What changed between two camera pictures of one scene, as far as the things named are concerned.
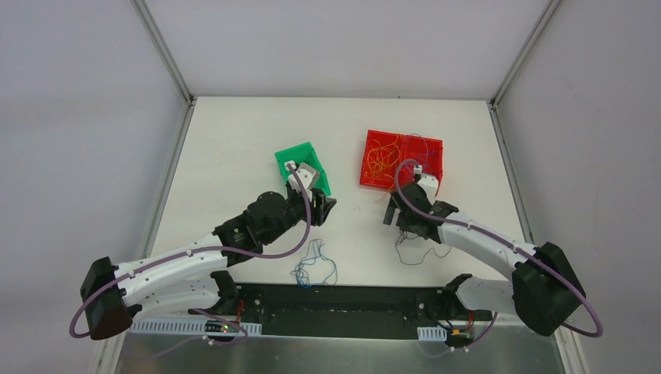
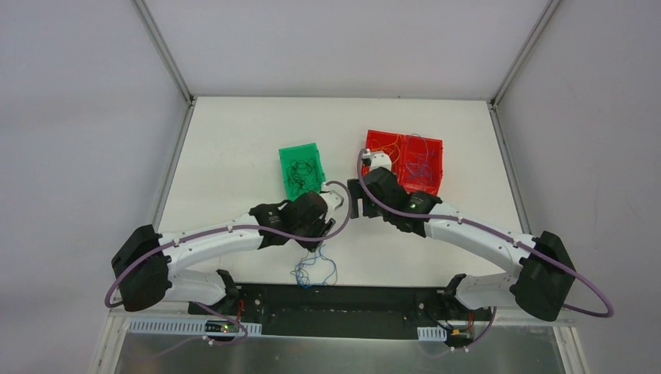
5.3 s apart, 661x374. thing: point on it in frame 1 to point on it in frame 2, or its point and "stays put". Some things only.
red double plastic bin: (384, 151) stays put
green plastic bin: (304, 153) stays put
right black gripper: (401, 214) to (356, 195)
